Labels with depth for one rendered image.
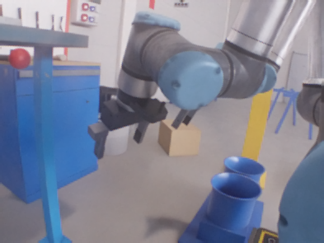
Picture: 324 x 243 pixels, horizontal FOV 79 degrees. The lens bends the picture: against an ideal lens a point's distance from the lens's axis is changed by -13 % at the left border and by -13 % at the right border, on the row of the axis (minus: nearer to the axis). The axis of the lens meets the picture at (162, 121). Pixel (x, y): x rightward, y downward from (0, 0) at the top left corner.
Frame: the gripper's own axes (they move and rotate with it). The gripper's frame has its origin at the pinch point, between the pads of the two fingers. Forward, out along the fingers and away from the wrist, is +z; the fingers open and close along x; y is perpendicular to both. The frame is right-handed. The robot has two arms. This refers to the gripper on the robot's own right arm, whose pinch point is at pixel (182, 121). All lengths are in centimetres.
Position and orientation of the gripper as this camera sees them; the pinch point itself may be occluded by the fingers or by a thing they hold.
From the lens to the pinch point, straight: 88.2
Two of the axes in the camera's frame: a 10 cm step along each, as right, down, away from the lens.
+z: -5.0, 8.2, 2.9
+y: 7.7, 5.7, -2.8
